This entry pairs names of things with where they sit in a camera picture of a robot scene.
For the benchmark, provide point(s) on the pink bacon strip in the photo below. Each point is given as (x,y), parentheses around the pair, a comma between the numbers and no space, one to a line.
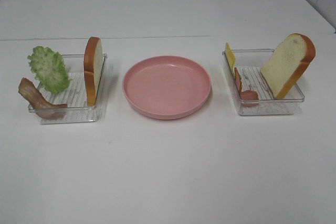
(249,97)

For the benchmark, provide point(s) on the bread slice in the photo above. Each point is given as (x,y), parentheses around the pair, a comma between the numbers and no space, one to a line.
(287,64)
(93,63)

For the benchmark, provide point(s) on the green lettuce leaf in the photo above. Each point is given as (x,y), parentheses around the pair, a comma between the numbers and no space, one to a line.
(49,68)

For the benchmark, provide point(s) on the brown bacon strip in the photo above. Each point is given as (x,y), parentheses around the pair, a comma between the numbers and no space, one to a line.
(29,92)

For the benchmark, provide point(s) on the pink round plate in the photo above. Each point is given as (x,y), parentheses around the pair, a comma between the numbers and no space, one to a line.
(166,87)

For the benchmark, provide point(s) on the yellow cheese slice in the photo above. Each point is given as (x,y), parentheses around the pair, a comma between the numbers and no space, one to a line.
(230,56)

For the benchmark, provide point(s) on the right clear plastic tray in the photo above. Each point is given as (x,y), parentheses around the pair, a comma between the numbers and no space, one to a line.
(248,63)

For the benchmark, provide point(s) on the clear plastic tray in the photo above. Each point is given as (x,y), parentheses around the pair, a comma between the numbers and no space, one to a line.
(248,63)
(75,97)

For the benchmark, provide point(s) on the left clear plastic tray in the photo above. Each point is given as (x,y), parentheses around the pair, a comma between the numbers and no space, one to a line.
(75,97)

